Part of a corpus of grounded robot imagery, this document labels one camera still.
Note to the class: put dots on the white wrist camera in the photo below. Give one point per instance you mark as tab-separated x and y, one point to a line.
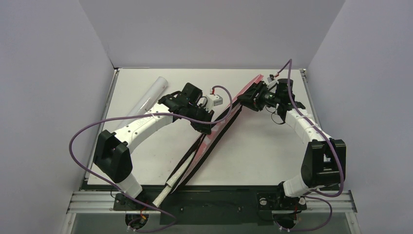
213	100
271	80

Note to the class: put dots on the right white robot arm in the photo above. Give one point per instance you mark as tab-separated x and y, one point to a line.
324	159

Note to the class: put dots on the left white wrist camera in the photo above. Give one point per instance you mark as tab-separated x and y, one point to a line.
213	100

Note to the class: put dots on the white shuttlecock tube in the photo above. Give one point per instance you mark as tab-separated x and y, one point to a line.
149	98

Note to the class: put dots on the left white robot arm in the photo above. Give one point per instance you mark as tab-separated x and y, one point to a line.
113	149

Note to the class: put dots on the aluminium frame rail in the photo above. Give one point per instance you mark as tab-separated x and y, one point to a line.
94	202

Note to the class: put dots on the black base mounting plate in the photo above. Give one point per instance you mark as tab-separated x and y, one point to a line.
212	205

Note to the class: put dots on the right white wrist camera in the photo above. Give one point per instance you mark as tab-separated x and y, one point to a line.
271	80

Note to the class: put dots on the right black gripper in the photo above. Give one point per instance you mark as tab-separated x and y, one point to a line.
253	98

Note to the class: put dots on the pink racket cover bag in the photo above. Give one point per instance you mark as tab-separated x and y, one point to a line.
204	144

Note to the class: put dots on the pink badminton racket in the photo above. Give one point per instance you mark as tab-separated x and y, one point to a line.
174	180

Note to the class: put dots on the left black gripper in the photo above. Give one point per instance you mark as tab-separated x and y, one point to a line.
200	119

